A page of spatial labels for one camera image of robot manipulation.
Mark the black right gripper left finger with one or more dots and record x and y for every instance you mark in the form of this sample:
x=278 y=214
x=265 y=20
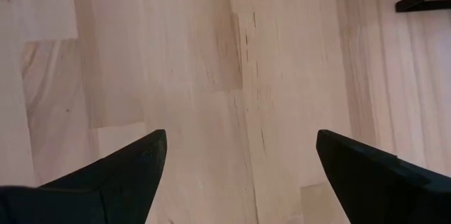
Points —
x=105 y=196

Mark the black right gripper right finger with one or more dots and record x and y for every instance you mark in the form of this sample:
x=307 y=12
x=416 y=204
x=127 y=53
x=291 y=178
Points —
x=387 y=196

